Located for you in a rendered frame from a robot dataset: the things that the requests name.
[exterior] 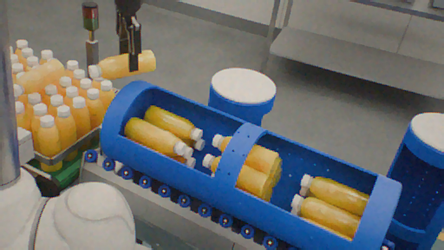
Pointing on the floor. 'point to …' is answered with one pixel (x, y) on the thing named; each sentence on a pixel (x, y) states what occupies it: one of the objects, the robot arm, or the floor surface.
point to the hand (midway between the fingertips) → (128, 56)
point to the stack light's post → (92, 55)
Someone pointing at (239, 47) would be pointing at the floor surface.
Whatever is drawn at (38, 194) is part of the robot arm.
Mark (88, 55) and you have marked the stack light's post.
